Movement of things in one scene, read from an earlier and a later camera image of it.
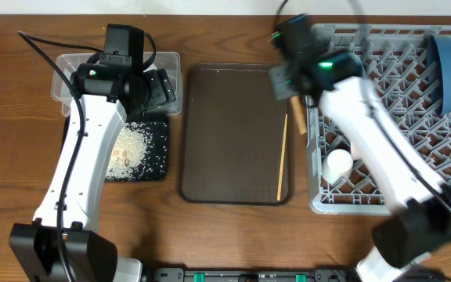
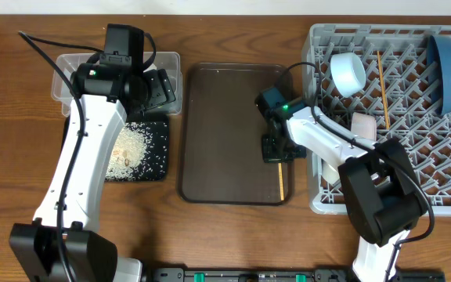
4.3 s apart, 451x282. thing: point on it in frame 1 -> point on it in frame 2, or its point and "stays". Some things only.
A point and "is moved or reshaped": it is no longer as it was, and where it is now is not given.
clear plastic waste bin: x=67 y=63 stays
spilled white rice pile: x=128 y=152 stays
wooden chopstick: x=299 y=113 is moved or reshaped
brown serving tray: x=230 y=136 stays
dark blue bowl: x=445 y=74 stays
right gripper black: x=283 y=89 -> x=270 y=156
